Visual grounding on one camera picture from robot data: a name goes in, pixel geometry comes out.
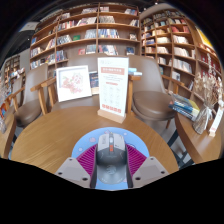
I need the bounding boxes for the stack of books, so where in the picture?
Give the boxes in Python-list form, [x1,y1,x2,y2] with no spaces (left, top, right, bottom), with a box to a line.
[168,93,201,123]

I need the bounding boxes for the grey computer mouse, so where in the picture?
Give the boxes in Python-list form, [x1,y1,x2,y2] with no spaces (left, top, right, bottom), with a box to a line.
[95,132,129,186]

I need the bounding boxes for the white framed floral picture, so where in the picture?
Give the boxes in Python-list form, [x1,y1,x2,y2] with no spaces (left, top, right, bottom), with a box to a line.
[55,64,93,103]

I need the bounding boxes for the glass vase with beige flowers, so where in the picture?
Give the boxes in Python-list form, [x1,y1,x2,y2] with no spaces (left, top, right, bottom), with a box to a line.
[191,71,221,136]

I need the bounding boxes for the angled wooden bookshelf with books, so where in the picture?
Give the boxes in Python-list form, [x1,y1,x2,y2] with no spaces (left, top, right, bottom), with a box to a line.
[139,9,224,111]

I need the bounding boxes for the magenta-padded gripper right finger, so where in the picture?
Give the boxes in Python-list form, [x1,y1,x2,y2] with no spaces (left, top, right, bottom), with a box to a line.
[125,144,171,189]

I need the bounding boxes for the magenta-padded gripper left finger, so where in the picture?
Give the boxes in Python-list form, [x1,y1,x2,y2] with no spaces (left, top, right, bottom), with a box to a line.
[54,144,99,190]

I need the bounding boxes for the white sign with wooden base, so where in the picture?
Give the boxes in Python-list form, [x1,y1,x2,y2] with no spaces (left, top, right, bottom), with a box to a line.
[97,56,130,125]

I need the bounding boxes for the small white table sign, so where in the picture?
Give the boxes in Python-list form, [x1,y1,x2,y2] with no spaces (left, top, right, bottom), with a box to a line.
[208,105,224,138]

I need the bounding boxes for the round light blue mouse pad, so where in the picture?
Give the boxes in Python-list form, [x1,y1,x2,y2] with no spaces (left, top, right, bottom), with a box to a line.
[71,127,150,192]

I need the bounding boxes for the distant wooden bookshelf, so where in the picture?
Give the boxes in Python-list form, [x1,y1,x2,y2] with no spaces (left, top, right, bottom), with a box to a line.
[2,54,22,84]

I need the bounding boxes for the round wooden side table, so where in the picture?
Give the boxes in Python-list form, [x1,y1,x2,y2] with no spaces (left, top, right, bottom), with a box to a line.
[173,111,224,165]
[0,113,18,160]

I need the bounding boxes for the wide wooden bookshelf with books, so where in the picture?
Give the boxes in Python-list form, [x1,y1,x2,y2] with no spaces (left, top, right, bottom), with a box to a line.
[29,2,141,73]

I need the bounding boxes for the dark cover book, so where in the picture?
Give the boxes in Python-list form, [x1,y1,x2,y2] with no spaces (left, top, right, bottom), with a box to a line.
[88,70,100,96]

